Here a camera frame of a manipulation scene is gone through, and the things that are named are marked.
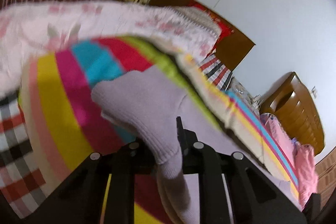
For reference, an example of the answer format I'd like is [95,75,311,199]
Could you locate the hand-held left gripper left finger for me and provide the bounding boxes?
[18,142,158,224]

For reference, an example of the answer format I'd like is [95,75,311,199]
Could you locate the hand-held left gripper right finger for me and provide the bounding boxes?
[176,116,308,224]

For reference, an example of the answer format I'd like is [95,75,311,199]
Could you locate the purple sweater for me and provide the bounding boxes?
[91,65,302,224]

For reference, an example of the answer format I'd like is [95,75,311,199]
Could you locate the light wooden door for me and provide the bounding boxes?
[314,153,336,204]

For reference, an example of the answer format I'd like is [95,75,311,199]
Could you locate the pink duvet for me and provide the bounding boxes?
[294,141,320,209]

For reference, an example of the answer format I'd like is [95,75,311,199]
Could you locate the pink bed sheet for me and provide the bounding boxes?
[260,112,298,162]

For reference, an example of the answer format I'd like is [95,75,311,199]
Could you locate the floral covered nightstand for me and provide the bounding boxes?
[231,77,263,109]

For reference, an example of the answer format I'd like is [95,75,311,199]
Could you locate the colourful striped blanket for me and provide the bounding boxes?
[18,35,300,224]

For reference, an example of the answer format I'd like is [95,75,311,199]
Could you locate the glossy carved wooden headboard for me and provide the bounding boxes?
[259,72,326,157]

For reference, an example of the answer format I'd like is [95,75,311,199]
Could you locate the plaid bed sheet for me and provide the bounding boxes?
[0,55,235,220]

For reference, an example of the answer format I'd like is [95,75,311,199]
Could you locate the dark wooden headboard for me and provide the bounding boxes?
[148,0,257,70]

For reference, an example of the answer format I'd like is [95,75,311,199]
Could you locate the red patterned pillow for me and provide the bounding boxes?
[189,2,235,39]

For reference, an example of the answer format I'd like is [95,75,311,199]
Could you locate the pink floral quilt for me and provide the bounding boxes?
[0,0,222,99]

